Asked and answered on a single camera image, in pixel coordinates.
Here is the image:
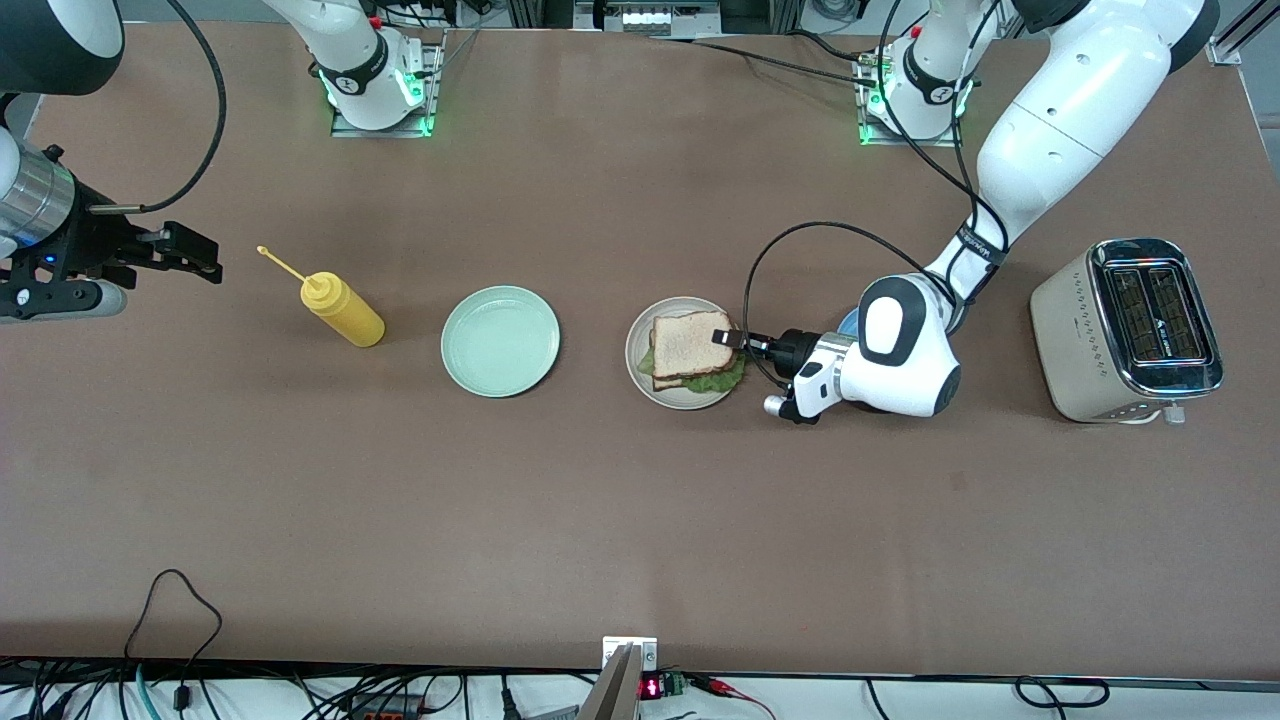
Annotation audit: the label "green lettuce leaf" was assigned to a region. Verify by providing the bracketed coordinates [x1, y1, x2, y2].
[638, 345, 748, 395]

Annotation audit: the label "yellow squeeze bottle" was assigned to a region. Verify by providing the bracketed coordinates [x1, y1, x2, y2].
[257, 245, 386, 349]

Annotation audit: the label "beige plate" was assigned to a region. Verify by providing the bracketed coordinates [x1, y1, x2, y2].
[625, 296, 746, 411]

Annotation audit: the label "green plate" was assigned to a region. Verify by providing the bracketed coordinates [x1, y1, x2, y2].
[441, 286, 561, 399]

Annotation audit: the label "beige toaster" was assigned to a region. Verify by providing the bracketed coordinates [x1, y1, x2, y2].
[1030, 238, 1226, 426]

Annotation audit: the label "grey device with white lights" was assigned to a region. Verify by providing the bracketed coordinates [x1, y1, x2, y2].
[575, 0, 723, 36]

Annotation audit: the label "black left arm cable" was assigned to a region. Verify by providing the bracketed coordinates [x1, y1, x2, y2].
[742, 0, 1011, 389]

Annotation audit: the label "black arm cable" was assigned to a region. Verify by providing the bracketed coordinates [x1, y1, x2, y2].
[85, 0, 228, 215]
[742, 0, 1011, 389]

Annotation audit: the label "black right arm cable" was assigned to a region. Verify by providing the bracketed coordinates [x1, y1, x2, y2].
[85, 0, 228, 215]

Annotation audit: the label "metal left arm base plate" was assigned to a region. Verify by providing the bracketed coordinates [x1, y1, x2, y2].
[855, 55, 966, 149]

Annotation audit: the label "long black cable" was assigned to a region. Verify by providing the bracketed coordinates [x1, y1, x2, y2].
[645, 33, 881, 86]

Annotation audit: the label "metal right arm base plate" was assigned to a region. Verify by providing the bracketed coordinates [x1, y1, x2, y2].
[330, 30, 446, 139]

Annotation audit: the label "looped thin black cable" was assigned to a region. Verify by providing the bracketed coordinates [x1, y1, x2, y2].
[123, 569, 224, 713]

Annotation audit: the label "red clip wires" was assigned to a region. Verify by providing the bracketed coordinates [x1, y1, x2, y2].
[690, 675, 779, 720]

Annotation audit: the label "aluminium camera mount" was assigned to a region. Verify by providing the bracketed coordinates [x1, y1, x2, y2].
[578, 637, 659, 720]

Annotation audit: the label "coiled black cable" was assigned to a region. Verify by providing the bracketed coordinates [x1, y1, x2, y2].
[1015, 676, 1111, 709]

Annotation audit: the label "black cable tangle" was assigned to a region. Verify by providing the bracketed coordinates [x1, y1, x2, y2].
[0, 658, 601, 720]

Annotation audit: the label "aluminium frame corner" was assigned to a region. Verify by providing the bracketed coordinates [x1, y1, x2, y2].
[1205, 0, 1280, 66]

